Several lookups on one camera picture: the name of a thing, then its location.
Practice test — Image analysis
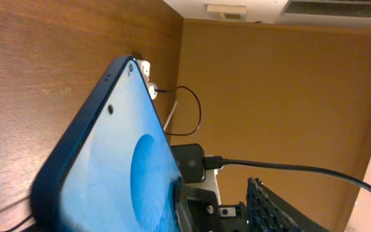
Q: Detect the ceiling light fixture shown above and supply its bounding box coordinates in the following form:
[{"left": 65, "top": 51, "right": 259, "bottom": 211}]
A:
[{"left": 206, "top": 5, "right": 247, "bottom": 21}]

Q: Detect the blue Samsung Galaxy smartphone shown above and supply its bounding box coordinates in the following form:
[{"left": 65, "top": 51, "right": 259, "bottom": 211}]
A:
[{"left": 30, "top": 56, "right": 180, "bottom": 231}]

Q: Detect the white USB charger plug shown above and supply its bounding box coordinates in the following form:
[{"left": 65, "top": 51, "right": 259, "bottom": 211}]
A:
[{"left": 147, "top": 82, "right": 158, "bottom": 100}]

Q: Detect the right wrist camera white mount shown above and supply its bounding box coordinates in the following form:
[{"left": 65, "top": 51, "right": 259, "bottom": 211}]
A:
[{"left": 169, "top": 143, "right": 222, "bottom": 207}]

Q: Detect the ceiling air vent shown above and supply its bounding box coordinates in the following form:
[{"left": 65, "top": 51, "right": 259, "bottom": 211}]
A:
[{"left": 276, "top": 0, "right": 371, "bottom": 28}]

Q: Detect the white power strip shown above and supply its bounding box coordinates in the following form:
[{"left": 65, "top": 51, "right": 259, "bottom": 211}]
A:
[{"left": 137, "top": 59, "right": 151, "bottom": 82}]

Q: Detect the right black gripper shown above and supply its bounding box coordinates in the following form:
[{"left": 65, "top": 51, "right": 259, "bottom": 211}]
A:
[{"left": 185, "top": 177, "right": 327, "bottom": 232}]

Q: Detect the white power strip cord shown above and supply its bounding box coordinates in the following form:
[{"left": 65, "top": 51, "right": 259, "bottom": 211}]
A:
[{"left": 162, "top": 100, "right": 178, "bottom": 131}]

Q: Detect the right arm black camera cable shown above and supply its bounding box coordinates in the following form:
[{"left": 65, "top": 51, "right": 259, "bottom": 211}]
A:
[{"left": 203, "top": 155, "right": 371, "bottom": 223}]

